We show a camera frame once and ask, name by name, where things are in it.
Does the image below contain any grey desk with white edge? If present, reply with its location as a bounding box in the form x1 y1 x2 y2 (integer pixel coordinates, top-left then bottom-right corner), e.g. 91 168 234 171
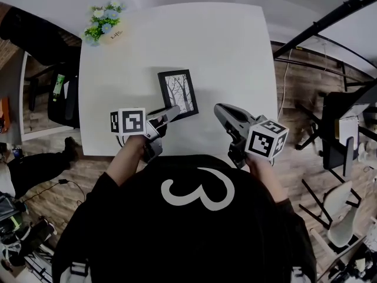
0 50 81 143

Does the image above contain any green bottle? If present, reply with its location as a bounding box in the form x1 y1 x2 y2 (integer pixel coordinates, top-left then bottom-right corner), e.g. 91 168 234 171
52 74 67 103

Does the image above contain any stack of white papers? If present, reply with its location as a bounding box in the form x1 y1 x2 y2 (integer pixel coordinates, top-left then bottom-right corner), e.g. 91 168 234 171
338 103 371 147

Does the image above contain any person's right forearm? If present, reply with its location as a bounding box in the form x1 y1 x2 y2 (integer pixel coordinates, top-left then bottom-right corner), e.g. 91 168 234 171
246 156 291 205

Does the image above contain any black and green backpack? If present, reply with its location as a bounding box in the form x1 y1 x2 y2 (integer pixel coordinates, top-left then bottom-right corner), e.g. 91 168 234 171
0 193 29 242

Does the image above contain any potted plant in white pot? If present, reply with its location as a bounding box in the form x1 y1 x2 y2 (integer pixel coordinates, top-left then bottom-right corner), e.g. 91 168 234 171
81 0 131 47

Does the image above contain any white cable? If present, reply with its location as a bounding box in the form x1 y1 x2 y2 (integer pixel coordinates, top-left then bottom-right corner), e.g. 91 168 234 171
276 48 293 121

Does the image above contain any orange box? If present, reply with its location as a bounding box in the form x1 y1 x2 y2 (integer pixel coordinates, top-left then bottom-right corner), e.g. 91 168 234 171
0 97 11 134

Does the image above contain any black high-back office chair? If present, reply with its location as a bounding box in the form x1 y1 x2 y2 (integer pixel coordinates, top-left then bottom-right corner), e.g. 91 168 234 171
0 6 82 130

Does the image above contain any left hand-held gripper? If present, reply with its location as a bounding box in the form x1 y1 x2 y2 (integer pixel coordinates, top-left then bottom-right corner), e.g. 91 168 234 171
110 104 181 163

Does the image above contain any person in dark jacket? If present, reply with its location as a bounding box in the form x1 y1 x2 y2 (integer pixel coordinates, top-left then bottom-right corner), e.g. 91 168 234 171
51 154 319 283

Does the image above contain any whiteboard on black stand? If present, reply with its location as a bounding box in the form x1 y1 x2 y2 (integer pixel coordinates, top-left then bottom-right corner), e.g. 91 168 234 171
270 0 377 93

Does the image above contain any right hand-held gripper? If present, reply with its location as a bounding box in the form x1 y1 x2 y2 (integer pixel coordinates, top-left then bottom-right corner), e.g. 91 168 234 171
214 103 289 169

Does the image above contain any person's left forearm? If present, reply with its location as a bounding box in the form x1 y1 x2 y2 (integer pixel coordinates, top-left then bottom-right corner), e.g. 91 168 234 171
105 134 148 187

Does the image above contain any black framed tree picture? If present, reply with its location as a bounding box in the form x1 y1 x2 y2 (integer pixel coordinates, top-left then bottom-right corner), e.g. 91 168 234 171
157 68 200 123

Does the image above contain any black office chair with armrests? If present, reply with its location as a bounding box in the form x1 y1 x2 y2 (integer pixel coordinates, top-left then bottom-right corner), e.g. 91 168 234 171
296 81 377 178

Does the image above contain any white chair with black legs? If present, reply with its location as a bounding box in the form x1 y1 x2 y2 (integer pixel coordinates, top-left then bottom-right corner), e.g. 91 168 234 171
299 178 363 249

